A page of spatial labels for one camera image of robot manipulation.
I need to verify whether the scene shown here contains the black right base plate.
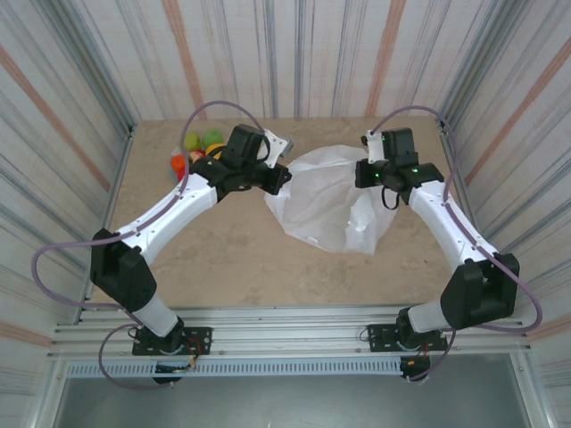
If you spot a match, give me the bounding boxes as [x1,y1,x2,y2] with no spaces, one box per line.
[365,324,449,354]

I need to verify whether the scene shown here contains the large bright green fruit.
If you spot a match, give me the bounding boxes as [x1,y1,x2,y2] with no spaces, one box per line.
[202,128,227,148]

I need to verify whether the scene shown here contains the white plastic bag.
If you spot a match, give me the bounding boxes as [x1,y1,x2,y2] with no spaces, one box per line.
[262,143,398,256]

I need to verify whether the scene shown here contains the round multicolour plate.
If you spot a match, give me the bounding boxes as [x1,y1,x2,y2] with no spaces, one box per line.
[168,153,191,183]

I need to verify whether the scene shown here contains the aluminium rail frame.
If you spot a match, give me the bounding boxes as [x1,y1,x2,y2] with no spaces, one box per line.
[46,304,534,363]

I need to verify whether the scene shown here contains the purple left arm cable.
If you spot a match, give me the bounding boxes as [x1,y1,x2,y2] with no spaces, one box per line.
[30,101,269,390]

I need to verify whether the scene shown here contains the slotted grey cable duct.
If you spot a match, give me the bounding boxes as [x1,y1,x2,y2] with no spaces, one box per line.
[65,358,402,380]

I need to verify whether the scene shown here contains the aluminium side post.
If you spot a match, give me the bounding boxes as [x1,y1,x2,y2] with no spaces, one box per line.
[439,119,508,316]
[78,124,137,322]

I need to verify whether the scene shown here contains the grey metal panel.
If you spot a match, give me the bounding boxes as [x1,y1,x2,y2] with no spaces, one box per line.
[44,354,536,428]

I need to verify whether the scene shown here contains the red orange wires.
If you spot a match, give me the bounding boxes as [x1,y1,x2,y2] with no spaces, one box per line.
[185,336,202,369]
[412,341,434,365]

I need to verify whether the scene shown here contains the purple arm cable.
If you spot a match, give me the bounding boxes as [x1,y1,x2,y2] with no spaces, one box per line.
[372,104,545,383]
[30,101,269,390]

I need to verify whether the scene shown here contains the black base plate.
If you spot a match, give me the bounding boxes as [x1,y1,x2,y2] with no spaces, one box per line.
[365,324,449,354]
[131,326,213,357]

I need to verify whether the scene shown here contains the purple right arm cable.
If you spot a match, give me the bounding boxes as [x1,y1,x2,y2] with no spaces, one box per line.
[372,104,545,383]

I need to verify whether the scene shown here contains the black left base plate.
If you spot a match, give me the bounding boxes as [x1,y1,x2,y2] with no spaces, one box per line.
[131,326,213,357]

